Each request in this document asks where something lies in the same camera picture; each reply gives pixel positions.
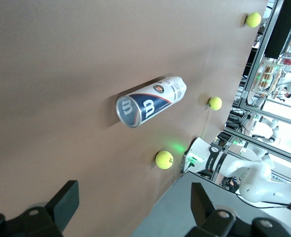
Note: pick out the brown table mat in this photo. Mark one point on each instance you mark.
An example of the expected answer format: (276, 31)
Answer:
(49, 74)

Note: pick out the shelf with snack packs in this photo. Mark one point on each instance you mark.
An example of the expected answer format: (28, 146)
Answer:
(268, 74)

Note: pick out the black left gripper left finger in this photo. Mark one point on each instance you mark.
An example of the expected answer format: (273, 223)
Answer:
(61, 205)

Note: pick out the aluminium extrusion frame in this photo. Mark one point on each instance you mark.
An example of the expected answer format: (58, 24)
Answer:
(266, 108)

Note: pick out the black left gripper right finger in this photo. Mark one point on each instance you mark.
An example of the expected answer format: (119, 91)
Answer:
(202, 207)

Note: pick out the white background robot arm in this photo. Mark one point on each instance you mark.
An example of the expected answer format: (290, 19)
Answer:
(273, 128)

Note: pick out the black monitor panel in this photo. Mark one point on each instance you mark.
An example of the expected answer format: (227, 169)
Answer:
(283, 27)

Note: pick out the yellow-green tennis ball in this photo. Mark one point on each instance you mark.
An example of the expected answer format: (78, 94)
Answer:
(215, 103)
(164, 160)
(253, 19)

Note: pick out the blue white tennis ball can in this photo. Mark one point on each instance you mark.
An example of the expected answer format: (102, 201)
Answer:
(155, 101)

